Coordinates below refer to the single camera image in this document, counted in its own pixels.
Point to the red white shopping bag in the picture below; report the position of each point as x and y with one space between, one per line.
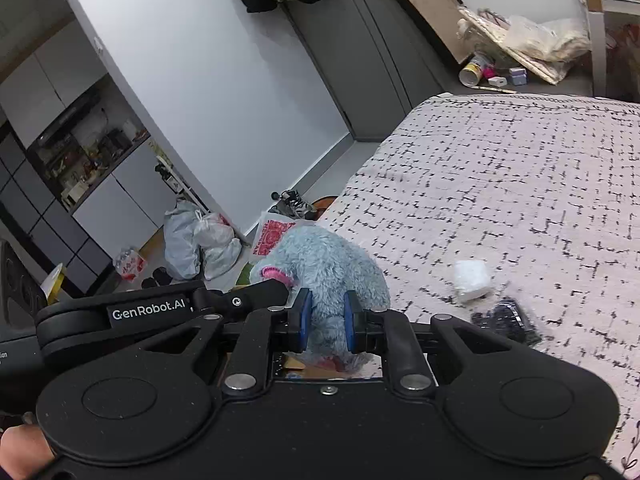
271 228

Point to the green cartoon floor mat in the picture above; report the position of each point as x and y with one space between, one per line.
244 277

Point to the grey plastic bag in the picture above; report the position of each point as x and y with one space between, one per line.
182 253

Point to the black items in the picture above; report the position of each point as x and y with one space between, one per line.
510 320

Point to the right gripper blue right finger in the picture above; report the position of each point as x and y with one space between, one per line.
355 321

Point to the person's left hand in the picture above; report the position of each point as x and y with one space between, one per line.
24 449

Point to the white plastic bag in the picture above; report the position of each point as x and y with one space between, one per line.
219 246

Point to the black shoes on floor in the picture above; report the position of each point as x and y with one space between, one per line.
289 203

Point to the grey pink mouse plush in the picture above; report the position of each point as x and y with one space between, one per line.
314 258

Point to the paper cup on floor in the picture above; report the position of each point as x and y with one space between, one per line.
473 72

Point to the clear bag with fabric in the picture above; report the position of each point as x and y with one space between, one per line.
547 50

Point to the dark grey door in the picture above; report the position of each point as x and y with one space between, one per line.
374 60

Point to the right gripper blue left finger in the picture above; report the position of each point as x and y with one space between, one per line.
301 320

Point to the white desk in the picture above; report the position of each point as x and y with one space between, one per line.
601 15

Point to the red snack package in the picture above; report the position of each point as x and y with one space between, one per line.
129 264

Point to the white soft cube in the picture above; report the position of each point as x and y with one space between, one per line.
472 280

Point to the white black patterned bedspread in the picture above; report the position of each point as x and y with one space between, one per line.
545 190

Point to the grey white cabinet unit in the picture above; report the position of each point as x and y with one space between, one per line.
83 181

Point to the open cardboard box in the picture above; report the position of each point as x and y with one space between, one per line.
310 367

